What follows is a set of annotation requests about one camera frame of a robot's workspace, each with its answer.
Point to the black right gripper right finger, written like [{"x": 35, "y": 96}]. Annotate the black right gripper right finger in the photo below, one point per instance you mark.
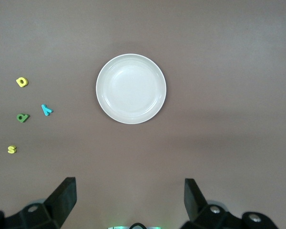
[{"x": 194, "y": 200}]

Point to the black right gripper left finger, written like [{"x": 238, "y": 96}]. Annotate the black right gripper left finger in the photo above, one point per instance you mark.
[{"x": 64, "y": 198}]

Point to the yellow foam letter s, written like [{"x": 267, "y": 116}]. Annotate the yellow foam letter s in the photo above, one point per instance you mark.
[{"x": 12, "y": 149}]

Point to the cyan foam letter k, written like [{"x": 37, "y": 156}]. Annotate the cyan foam letter k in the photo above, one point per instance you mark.
[{"x": 46, "y": 110}]

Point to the green foam letter p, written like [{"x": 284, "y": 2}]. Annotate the green foam letter p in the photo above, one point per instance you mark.
[{"x": 25, "y": 117}]

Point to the yellow foam letter a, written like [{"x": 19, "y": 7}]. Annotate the yellow foam letter a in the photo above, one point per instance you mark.
[{"x": 20, "y": 85}]

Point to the beige round plate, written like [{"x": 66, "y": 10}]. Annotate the beige round plate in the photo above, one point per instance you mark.
[{"x": 131, "y": 88}]

